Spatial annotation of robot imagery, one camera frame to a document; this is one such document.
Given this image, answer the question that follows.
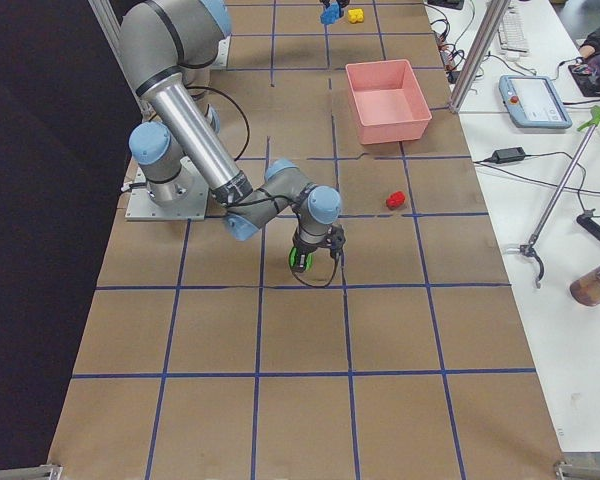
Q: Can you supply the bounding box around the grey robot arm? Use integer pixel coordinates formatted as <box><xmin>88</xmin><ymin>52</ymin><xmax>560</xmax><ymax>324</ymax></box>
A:
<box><xmin>120</xmin><ymin>1</ymin><xmax>345</xmax><ymax>272</ymax></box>

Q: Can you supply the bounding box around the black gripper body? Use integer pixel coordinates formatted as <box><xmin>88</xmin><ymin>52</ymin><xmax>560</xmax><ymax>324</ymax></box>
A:
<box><xmin>321</xmin><ymin>0</ymin><xmax>349</xmax><ymax>11</ymax></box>
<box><xmin>290</xmin><ymin>231</ymin><xmax>332</xmax><ymax>261</ymax></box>

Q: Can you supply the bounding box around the blue toy block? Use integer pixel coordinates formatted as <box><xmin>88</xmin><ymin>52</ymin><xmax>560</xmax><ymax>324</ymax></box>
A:
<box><xmin>320</xmin><ymin>9</ymin><xmax>343</xmax><ymax>26</ymax></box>

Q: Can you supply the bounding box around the grey teach pendant tablet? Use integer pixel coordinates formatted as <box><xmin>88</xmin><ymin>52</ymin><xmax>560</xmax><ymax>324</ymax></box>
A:
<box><xmin>498</xmin><ymin>75</ymin><xmax>572</xmax><ymax>130</ymax></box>

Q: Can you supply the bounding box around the long reach grabber tool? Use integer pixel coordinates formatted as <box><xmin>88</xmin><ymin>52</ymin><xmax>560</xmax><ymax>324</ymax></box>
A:
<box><xmin>518</xmin><ymin>106</ymin><xmax>600</xmax><ymax>289</ymax></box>

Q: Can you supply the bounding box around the black power adapter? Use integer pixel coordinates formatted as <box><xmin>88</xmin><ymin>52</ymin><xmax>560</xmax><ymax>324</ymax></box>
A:
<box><xmin>491</xmin><ymin>147</ymin><xmax>527</xmax><ymax>164</ymax></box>

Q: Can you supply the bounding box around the white keyboard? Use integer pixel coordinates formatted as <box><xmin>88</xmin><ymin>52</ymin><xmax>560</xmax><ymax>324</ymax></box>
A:
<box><xmin>497</xmin><ymin>8</ymin><xmax>530</xmax><ymax>55</ymax></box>

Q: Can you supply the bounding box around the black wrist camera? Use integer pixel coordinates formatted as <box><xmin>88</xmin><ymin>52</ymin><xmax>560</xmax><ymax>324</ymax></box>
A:
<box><xmin>327</xmin><ymin>225</ymin><xmax>346</xmax><ymax>261</ymax></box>

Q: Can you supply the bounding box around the red toy block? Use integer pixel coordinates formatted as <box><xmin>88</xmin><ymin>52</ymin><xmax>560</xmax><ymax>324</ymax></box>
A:
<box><xmin>385</xmin><ymin>191</ymin><xmax>406</xmax><ymax>210</ymax></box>

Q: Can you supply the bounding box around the brown drink bottle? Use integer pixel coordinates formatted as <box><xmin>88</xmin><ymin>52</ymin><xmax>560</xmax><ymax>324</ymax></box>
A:
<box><xmin>569</xmin><ymin>266</ymin><xmax>600</xmax><ymax>307</ymax></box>

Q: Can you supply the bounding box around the aluminium frame post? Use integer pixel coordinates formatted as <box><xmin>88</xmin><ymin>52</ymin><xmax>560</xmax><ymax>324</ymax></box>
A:
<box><xmin>448</xmin><ymin>0</ymin><xmax>509</xmax><ymax>113</ymax></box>

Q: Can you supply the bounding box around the pink plastic box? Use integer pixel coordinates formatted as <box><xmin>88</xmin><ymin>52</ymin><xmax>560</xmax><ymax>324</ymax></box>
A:
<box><xmin>345</xmin><ymin>59</ymin><xmax>432</xmax><ymax>145</ymax></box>

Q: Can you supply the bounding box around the yellow toy block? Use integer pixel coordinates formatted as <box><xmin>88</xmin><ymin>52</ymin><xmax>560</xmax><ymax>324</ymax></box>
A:
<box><xmin>347</xmin><ymin>8</ymin><xmax>365</xmax><ymax>24</ymax></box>

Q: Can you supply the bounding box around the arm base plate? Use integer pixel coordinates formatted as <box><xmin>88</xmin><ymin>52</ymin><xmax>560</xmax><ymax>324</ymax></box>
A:
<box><xmin>125</xmin><ymin>158</ymin><xmax>209</xmax><ymax>221</ymax></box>

